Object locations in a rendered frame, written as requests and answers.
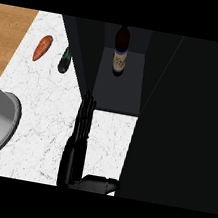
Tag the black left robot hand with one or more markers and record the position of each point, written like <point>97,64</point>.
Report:
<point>71,162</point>

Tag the dark grey open cabinet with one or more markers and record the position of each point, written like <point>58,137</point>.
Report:
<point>117,92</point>

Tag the dark wine bottle pale label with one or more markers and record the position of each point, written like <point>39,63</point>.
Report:
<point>119,57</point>

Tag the dark grey cabinet door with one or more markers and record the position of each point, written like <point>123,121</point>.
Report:
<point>185,128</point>

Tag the dark green cucumber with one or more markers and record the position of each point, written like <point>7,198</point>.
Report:
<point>64,62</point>

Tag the orange carrot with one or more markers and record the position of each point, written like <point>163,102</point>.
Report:
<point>42,48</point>

